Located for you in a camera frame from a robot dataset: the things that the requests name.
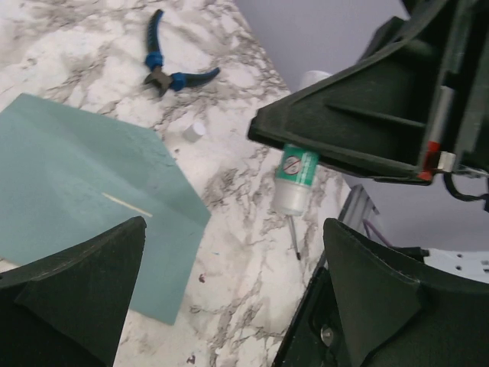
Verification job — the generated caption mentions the light blue envelope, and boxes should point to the light blue envelope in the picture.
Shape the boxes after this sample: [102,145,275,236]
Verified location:
[1,94,210,325]

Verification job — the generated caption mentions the cream lined letter paper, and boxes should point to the cream lined letter paper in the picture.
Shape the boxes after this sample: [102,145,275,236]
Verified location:
[102,193,153,218]

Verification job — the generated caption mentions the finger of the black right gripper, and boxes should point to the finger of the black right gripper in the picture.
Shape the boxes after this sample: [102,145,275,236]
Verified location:
[248,15,452,185]

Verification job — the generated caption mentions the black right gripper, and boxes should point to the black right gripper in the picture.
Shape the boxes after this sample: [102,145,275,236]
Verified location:
[416,1,488,185]

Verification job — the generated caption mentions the white glue stick cap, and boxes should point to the white glue stick cap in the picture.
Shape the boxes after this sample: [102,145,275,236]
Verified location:
[183,122,206,142]

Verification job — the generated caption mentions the aluminium frame rail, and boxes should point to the aluminium frame rail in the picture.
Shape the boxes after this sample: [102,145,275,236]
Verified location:
[338,184,381,232]

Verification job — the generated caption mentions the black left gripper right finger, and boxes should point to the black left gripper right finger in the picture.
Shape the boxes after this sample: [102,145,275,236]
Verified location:
[323,219,488,366]

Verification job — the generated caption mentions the blue handled cutting pliers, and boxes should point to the blue handled cutting pliers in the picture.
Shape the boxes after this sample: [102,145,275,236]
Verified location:
[143,9,221,98]

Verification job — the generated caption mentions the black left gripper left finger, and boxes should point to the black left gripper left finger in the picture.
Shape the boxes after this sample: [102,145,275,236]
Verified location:
[1,216,146,366]

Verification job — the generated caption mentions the yellow black screwdriver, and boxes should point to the yellow black screwdriver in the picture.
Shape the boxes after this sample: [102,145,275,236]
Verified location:
[287,216,301,261]

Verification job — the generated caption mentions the green white glue stick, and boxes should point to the green white glue stick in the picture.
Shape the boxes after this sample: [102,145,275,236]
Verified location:
[272,144,319,216]

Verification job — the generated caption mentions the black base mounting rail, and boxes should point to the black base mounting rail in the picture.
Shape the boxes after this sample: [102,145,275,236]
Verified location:
[272,265,351,367]

